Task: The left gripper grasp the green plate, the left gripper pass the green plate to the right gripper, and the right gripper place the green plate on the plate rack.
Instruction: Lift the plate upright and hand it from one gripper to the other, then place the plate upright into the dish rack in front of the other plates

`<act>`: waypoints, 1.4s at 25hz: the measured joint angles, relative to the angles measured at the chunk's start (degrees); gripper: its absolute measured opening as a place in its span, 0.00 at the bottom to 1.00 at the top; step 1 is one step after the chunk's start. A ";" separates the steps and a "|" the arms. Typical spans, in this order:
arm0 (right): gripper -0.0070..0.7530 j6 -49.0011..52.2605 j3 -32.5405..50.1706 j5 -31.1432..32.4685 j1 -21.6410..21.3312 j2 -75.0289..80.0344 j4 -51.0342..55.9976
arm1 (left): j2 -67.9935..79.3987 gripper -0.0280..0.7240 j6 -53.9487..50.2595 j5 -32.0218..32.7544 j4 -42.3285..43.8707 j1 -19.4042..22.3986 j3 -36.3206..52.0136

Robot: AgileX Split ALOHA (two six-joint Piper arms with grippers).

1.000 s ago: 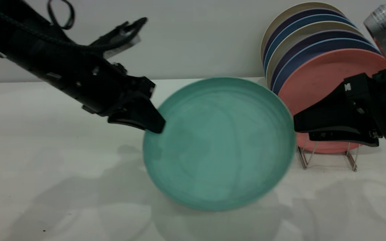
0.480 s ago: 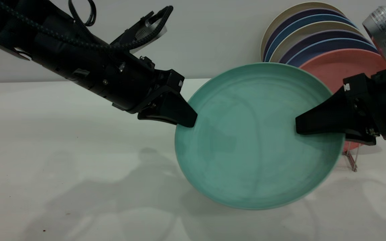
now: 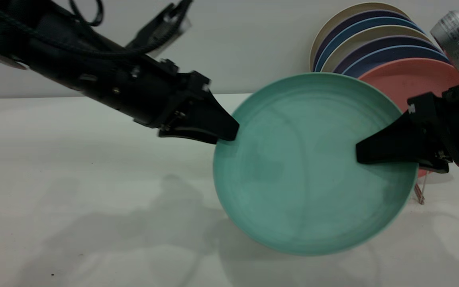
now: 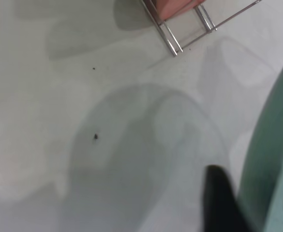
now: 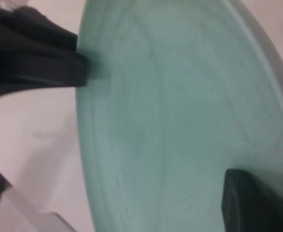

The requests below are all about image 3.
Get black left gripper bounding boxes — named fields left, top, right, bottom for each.
left=133, top=59, right=240, bottom=145

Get green round plate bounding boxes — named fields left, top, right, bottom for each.
left=213, top=73, right=419, bottom=256

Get pink plate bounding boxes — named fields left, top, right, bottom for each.
left=359, top=57, right=459, bottom=178

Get blue plate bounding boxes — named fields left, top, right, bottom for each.
left=342, top=45, right=452, bottom=78
left=316, top=16, right=426, bottom=73

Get stack of coloured plates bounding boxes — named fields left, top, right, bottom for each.
left=309, top=2, right=412, bottom=72

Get metal wire plate rack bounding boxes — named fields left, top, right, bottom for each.
left=414, top=172, right=428, bottom=205

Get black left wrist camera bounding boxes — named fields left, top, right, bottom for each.
left=125, top=0, right=193, bottom=57

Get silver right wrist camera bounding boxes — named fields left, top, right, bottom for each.
left=430, top=11, right=459, bottom=80

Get black looped cable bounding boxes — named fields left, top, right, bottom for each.
left=69, top=0, right=105, bottom=27

